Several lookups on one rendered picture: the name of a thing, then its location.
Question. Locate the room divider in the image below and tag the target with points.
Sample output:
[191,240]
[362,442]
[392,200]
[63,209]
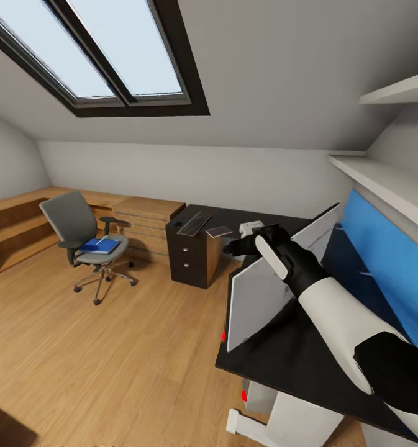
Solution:
[390,256]

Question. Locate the swivel chair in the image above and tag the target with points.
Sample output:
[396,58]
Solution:
[75,224]

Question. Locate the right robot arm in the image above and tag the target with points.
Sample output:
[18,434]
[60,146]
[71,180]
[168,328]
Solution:
[374,355]

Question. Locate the keyboard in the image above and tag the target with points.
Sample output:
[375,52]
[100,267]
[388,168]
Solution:
[194,224]

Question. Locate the folder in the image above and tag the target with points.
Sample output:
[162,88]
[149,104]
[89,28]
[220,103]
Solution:
[100,246]

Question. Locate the monitor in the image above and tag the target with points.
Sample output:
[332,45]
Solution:
[256,294]

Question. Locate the notebook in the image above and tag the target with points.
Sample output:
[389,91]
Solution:
[218,231]

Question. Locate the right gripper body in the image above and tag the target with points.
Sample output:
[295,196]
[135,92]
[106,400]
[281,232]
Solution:
[241,247]

